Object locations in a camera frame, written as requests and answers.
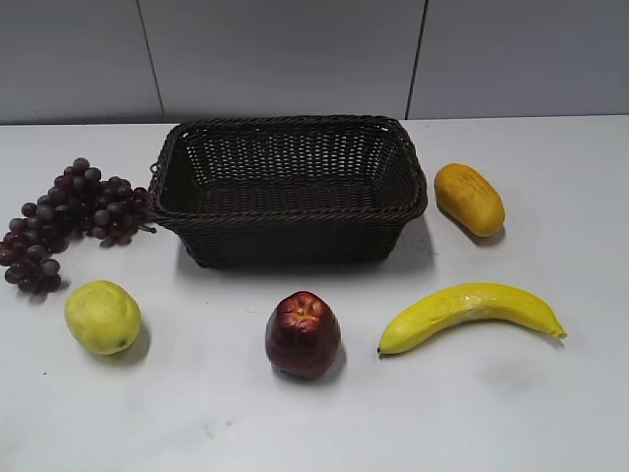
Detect purple grape bunch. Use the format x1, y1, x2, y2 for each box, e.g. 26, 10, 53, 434
1, 157, 156, 295

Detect black woven basket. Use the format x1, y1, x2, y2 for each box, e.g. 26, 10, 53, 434
147, 115, 428, 267

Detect red apple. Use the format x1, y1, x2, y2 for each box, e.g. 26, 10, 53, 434
265, 291, 341, 380

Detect orange-yellow mango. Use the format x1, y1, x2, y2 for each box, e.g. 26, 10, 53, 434
433, 163, 505, 238

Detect yellow banana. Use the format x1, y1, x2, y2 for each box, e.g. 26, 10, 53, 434
377, 282, 567, 356

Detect yellow-green lemon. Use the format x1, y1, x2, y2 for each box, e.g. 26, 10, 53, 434
64, 280, 142, 356

